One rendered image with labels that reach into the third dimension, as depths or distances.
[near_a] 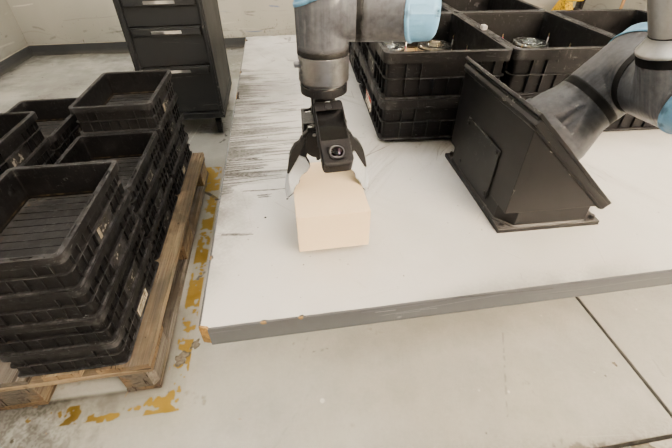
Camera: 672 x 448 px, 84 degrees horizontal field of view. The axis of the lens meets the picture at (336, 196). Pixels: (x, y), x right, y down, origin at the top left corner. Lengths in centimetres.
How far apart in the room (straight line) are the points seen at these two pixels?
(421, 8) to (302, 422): 110
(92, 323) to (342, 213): 76
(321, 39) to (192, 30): 188
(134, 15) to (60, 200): 133
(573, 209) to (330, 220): 46
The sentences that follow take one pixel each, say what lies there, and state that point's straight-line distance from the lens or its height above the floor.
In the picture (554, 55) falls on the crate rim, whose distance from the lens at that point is 105.
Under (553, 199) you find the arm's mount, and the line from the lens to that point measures 78.
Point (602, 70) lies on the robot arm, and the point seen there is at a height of 96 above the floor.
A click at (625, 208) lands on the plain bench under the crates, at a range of 96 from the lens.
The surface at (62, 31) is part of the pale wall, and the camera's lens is 492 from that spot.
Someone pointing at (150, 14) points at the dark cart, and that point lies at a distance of 244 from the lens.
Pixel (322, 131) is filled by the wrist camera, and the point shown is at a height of 92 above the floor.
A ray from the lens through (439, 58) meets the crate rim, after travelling 92.
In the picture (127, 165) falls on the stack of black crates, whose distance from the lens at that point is 170.
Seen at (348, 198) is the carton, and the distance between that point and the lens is 63.
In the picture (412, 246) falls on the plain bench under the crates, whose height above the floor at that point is 70.
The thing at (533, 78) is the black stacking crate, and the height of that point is 86.
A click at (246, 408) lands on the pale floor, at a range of 131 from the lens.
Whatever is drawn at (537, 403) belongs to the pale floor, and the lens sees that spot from 142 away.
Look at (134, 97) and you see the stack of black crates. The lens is 202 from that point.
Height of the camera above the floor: 118
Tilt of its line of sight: 37 degrees down
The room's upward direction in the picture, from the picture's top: straight up
